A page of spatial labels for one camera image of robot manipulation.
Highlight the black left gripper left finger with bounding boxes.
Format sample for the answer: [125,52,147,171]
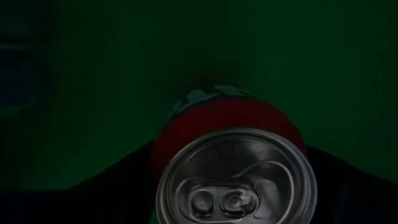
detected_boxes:
[0,139,156,224]

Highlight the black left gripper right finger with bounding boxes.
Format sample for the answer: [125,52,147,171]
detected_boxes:
[303,144,398,224]

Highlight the red soda can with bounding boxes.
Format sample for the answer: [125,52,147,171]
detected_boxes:
[149,73,318,224]

